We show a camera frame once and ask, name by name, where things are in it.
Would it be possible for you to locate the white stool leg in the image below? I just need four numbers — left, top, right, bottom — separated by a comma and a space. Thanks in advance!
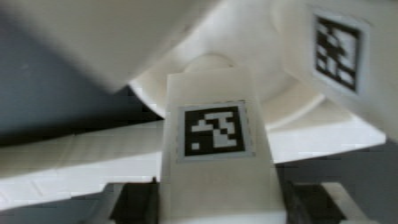
0, 0, 220, 92
159, 55, 287, 224
271, 0, 398, 141

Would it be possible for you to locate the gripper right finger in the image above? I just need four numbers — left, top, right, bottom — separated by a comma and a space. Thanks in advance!
282, 182, 380, 224

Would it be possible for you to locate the white U-shaped fence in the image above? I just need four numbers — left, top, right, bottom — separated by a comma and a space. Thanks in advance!
0, 99, 389, 213

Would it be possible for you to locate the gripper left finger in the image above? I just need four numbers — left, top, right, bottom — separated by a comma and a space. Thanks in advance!
87, 181, 159, 224

